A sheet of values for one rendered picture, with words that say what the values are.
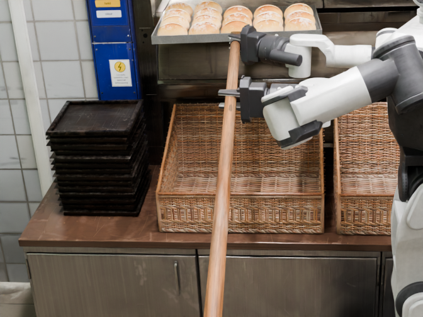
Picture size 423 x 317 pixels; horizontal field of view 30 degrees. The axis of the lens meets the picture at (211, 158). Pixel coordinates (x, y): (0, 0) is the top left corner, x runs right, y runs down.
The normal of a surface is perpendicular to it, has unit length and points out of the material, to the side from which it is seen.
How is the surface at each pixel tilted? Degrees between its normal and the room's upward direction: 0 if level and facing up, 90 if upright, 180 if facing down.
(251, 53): 90
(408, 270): 90
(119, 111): 0
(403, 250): 114
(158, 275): 90
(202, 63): 70
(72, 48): 90
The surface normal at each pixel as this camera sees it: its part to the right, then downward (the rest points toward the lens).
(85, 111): -0.06, -0.89
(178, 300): -0.11, 0.45
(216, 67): -0.12, 0.12
